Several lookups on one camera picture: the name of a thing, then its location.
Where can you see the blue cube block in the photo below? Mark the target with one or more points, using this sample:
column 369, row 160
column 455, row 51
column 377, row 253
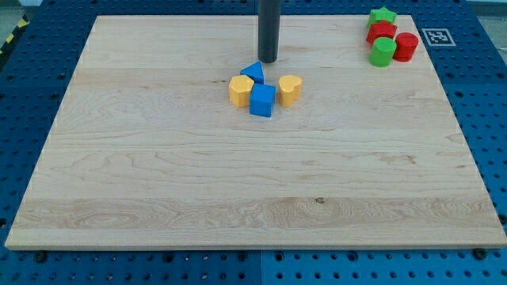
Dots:
column 262, row 99

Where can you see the yellow hexagon block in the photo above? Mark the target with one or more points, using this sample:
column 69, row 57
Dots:
column 240, row 88

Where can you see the yellow heart block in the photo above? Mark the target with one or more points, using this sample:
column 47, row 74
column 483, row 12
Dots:
column 289, row 89

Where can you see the blue triangle block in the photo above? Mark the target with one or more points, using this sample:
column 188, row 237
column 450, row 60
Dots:
column 254, row 72

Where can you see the light wooden board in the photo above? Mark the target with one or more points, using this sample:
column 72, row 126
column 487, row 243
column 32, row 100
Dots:
column 148, row 153

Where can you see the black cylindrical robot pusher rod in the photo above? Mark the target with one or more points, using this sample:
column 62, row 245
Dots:
column 268, row 30

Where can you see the green cylinder block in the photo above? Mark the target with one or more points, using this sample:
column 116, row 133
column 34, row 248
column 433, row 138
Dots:
column 382, row 52

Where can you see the red star block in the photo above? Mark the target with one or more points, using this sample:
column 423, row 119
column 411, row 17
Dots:
column 381, row 29

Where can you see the green star block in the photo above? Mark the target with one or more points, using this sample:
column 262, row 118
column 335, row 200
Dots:
column 381, row 14

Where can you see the red cylinder block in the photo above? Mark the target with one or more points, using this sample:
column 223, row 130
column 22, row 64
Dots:
column 407, row 43

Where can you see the white fiducial marker tag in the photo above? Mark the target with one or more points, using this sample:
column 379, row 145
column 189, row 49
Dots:
column 438, row 37

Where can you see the black bolt front left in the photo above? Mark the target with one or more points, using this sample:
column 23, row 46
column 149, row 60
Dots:
column 40, row 257

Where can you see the black bolt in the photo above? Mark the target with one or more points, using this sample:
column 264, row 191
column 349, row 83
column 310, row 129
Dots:
column 40, row 257
column 480, row 253

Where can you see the black bolt front right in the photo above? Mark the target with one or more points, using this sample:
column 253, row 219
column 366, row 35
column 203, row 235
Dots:
column 480, row 253

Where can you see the black yellow hazard tape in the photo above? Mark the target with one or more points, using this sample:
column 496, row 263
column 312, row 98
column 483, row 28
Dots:
column 15, row 35

